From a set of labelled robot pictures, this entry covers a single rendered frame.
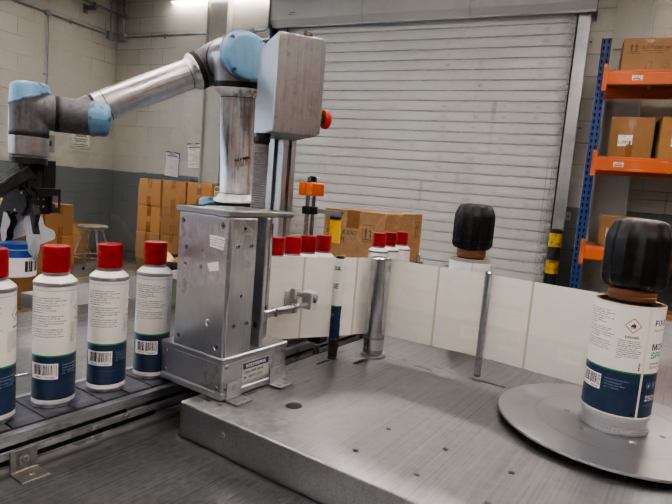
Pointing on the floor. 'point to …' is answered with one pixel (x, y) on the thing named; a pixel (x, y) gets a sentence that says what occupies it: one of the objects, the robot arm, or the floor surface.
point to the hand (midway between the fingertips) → (18, 252)
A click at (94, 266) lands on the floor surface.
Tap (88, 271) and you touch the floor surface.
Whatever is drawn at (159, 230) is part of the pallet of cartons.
